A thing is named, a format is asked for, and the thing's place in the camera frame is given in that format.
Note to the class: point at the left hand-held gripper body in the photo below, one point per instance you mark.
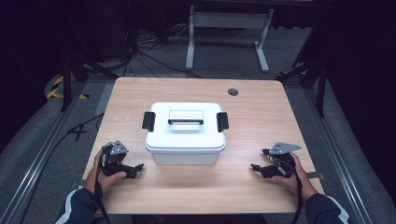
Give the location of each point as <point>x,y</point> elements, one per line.
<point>112,159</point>

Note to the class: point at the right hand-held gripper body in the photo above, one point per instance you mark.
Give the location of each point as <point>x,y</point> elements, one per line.
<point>281,163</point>

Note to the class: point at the white plastic storage box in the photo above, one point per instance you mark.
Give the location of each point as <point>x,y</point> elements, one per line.
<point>185,158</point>

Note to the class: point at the person's right hand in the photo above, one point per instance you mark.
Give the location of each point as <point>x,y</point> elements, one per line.
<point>300,182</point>

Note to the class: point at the person's left hand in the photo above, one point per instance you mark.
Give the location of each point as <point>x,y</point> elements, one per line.
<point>99,182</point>

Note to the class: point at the black metal stand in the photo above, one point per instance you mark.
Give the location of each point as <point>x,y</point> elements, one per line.
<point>67,84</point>
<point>320,90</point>

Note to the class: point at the yellow black floor tape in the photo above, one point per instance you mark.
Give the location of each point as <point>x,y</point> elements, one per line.
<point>56,90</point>

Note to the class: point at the grey metal floor rail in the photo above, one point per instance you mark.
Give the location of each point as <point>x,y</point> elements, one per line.
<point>34,168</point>
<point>339,155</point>

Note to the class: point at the grey metal desk frame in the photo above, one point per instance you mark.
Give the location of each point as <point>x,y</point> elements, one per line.
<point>229,20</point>

